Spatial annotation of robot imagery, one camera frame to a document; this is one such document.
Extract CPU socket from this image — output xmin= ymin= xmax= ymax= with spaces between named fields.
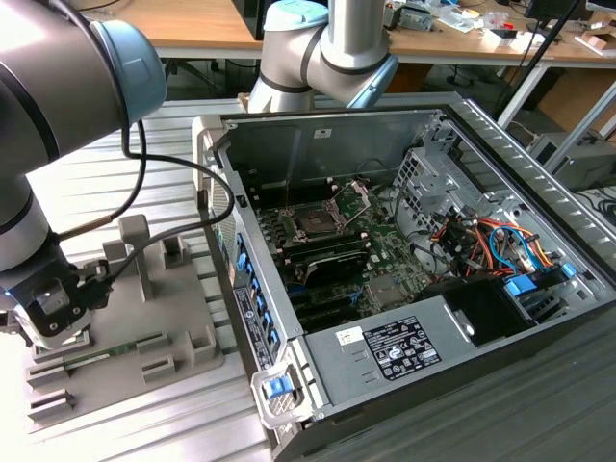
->
xmin=286 ymin=204 xmax=347 ymax=242

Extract grey parts rack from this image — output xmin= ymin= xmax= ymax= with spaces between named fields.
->
xmin=23 ymin=214 xmax=227 ymax=434

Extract green RAM stick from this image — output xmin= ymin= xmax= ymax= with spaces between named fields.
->
xmin=64 ymin=334 xmax=164 ymax=372

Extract blue case latch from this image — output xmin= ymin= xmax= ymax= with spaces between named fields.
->
xmin=263 ymin=377 xmax=293 ymax=400

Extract black graphics card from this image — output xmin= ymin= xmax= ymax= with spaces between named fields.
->
xmin=302 ymin=247 xmax=372 ymax=289

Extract grey power supply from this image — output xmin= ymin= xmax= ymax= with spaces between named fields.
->
xmin=300 ymin=294 xmax=475 ymax=408

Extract open grey PC case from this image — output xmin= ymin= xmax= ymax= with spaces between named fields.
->
xmin=191 ymin=90 xmax=616 ymax=461

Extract silver chipset heatsink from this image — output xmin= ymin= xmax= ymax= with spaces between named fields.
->
xmin=368 ymin=276 xmax=410 ymax=309

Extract green motherboard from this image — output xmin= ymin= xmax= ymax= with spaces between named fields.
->
xmin=254 ymin=177 xmax=434 ymax=333

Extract grey metal drive cage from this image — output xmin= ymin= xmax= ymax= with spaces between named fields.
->
xmin=392 ymin=146 xmax=482 ymax=232

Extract black fan shroud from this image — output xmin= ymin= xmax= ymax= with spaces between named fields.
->
xmin=423 ymin=278 xmax=535 ymax=347

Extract grey metal device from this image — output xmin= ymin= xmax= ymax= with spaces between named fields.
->
xmin=398 ymin=5 xmax=434 ymax=31

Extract wooden desk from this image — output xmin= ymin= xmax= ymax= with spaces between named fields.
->
xmin=115 ymin=0 xmax=616 ymax=116

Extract blue plastic disk carrier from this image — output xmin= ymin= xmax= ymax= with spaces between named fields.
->
xmin=502 ymin=273 xmax=538 ymax=302

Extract small white box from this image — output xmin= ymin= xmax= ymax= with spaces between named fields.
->
xmin=483 ymin=27 xmax=530 ymax=50

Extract black slanted pole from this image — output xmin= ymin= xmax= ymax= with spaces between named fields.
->
xmin=494 ymin=0 xmax=581 ymax=116

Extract grey computer box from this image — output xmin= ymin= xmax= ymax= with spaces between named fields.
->
xmin=528 ymin=134 xmax=616 ymax=193

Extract black camera cable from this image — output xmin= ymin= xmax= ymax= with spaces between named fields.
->
xmin=76 ymin=119 xmax=237 ymax=309

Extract metal socket cover frame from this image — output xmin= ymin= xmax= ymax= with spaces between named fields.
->
xmin=326 ymin=178 xmax=372 ymax=228

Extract power wire bundle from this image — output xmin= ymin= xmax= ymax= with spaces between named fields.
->
xmin=430 ymin=216 xmax=488 ymax=279

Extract blue wire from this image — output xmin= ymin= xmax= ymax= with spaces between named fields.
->
xmin=486 ymin=221 xmax=543 ymax=273

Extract orange wire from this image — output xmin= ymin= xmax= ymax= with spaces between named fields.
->
xmin=474 ymin=217 xmax=557 ymax=269

